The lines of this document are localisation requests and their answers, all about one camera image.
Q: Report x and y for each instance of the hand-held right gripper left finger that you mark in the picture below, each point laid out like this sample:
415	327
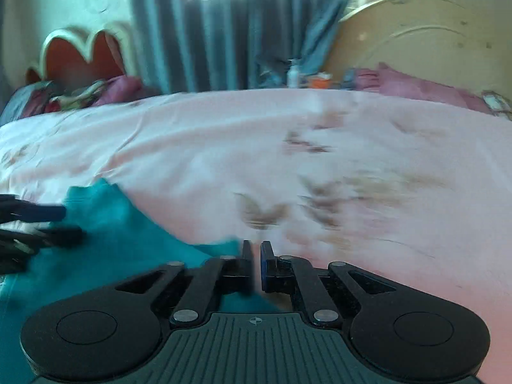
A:
246	258

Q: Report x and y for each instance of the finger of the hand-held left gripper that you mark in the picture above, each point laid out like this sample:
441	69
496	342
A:
38	212
56	236

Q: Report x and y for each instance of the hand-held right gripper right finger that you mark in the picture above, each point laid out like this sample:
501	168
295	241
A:
265	266

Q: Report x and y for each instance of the teal shirt with yellow print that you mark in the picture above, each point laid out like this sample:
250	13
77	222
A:
116	240

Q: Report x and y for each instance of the pile of colourful clothes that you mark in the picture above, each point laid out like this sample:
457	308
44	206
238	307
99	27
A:
112	90

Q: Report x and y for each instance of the pink floral bed sheet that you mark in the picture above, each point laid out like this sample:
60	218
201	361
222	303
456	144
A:
224	152

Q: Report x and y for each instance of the red heart-shaped headboard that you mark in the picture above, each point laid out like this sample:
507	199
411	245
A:
100	58

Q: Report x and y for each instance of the white bottle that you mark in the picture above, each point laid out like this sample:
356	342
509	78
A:
294	74

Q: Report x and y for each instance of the orange box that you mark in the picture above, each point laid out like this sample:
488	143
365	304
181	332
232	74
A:
320	81

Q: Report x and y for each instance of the grey-blue curtain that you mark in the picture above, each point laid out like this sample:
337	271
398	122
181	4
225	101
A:
232	28

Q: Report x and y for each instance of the pink pillow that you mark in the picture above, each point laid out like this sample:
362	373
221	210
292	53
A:
416	86

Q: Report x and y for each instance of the cream round headboard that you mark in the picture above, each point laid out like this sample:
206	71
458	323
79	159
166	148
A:
420	40

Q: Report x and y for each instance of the patterned pillow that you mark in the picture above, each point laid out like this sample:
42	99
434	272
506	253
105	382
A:
498	104

